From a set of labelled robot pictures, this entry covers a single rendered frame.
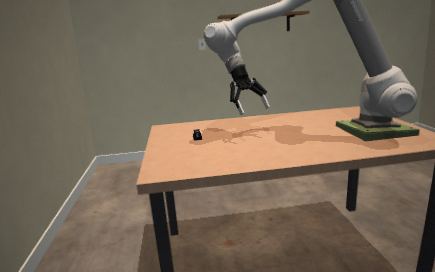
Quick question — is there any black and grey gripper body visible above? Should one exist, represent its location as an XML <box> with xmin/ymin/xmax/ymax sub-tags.
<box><xmin>231</xmin><ymin>66</ymin><xmax>251</xmax><ymax>90</ymax></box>

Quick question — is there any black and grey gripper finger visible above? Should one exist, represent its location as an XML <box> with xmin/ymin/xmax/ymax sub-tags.
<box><xmin>230</xmin><ymin>81</ymin><xmax>244</xmax><ymax>115</ymax></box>
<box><xmin>246</xmin><ymin>78</ymin><xmax>270</xmax><ymax>109</ymax></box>

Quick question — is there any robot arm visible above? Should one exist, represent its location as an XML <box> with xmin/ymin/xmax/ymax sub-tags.
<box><xmin>204</xmin><ymin>0</ymin><xmax>417</xmax><ymax>128</ymax></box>

